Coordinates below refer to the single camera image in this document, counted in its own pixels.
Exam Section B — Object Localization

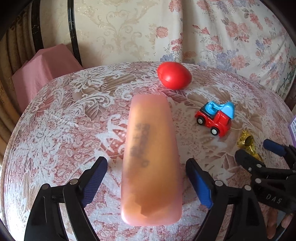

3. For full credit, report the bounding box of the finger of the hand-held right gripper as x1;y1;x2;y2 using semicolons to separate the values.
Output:
235;149;266;180
263;139;296;167

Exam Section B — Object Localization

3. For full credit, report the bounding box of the flower scroll painting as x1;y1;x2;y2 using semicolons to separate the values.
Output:
277;70;296;98

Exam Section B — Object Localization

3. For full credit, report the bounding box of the dark marble wall strip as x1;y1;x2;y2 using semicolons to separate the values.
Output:
31;0;44;50

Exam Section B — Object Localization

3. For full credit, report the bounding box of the thin black wall strip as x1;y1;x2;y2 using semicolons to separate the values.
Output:
68;0;84;67

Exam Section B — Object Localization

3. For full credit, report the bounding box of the purple container box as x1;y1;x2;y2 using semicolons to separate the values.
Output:
289;117;296;142

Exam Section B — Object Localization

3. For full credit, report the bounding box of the red and blue toy car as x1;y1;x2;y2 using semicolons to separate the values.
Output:
195;101;236;135

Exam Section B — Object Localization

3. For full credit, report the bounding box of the gold foil wrapper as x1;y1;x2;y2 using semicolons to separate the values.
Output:
237;130;264;163

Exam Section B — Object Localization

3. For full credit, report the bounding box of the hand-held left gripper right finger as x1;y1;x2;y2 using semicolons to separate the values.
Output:
186;158;270;241

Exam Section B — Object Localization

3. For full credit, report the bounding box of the peach translucent plastic case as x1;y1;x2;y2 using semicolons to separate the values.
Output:
121;94;183;225

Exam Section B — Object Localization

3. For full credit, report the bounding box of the beige patterned curtain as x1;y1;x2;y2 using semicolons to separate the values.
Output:
0;7;40;163

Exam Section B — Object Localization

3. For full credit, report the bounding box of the pink cloth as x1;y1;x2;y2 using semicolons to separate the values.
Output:
11;44;84;112

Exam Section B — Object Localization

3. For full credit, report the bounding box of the floral bed sheet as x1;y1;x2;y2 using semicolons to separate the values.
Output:
169;0;296;98

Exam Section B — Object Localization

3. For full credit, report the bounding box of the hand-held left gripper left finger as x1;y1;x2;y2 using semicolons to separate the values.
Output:
24;156;108;241

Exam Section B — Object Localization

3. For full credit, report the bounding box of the red plastic egg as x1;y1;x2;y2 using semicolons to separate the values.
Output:
157;61;192;90

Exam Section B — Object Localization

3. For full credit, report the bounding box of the person's right hand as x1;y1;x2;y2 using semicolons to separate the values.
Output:
267;204;295;240

